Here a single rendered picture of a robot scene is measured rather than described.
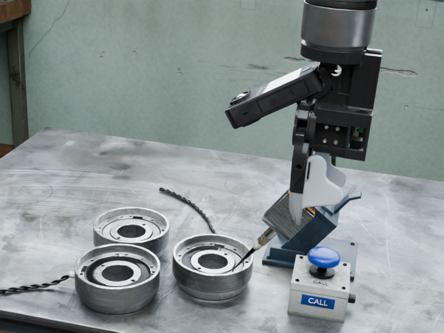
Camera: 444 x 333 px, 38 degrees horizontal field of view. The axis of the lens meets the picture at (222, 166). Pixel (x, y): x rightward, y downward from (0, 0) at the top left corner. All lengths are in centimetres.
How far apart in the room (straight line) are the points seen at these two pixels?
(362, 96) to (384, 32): 166
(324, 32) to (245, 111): 13
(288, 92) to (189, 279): 27
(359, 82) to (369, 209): 45
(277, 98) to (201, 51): 174
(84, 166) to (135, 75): 136
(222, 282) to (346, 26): 34
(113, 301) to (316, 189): 27
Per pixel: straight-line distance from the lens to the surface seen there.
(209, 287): 82
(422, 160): 250
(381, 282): 92
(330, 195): 74
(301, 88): 71
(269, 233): 79
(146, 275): 82
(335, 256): 81
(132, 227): 94
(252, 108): 72
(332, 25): 68
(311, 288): 80
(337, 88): 71
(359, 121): 70
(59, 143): 131
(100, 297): 79
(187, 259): 86
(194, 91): 248
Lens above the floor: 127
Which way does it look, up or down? 23 degrees down
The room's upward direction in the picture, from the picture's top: 4 degrees clockwise
